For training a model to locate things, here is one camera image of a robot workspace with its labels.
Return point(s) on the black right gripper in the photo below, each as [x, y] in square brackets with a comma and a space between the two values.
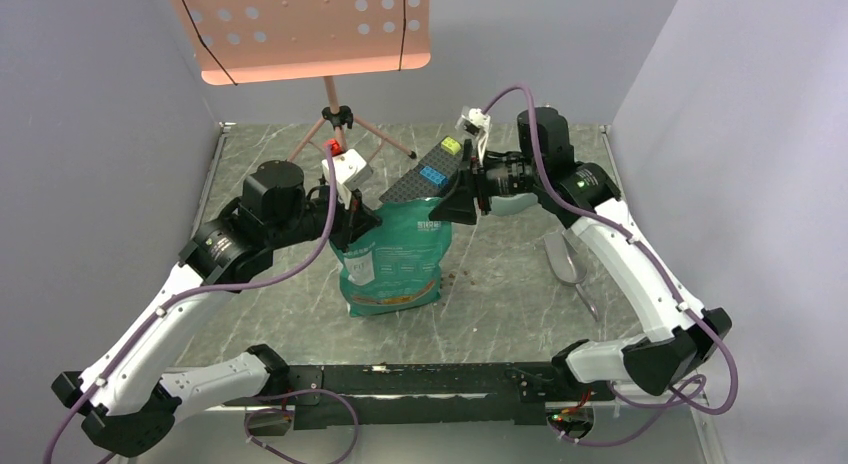
[472, 183]

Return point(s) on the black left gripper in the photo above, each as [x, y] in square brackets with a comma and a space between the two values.
[353, 223]

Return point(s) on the green pet food bag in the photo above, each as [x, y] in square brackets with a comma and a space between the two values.
[395, 266]

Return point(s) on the metal food scoop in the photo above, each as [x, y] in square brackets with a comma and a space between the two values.
[568, 268]

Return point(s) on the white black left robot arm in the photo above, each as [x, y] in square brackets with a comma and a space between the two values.
[129, 399]

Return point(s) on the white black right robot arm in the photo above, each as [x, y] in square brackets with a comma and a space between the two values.
[678, 333]

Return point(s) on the teal double pet bowl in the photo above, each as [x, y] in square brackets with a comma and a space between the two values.
[503, 206]

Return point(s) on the blue toy brick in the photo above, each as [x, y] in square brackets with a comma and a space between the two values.
[434, 177]

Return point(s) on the yellow toy brick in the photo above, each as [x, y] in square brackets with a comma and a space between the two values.
[451, 145]

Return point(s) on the dark grey brick baseplate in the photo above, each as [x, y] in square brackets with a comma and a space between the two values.
[412, 186]

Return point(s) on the spilled kibble on table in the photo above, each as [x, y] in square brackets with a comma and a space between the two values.
[461, 280]

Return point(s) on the pink music stand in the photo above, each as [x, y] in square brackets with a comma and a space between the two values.
[238, 42]

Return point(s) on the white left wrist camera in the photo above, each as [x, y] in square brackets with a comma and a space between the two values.
[351, 171]

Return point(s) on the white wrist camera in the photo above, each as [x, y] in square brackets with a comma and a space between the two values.
[476, 124]
[351, 171]

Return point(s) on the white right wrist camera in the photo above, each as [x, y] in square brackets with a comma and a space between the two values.
[476, 124]

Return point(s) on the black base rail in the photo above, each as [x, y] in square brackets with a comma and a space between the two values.
[522, 393]

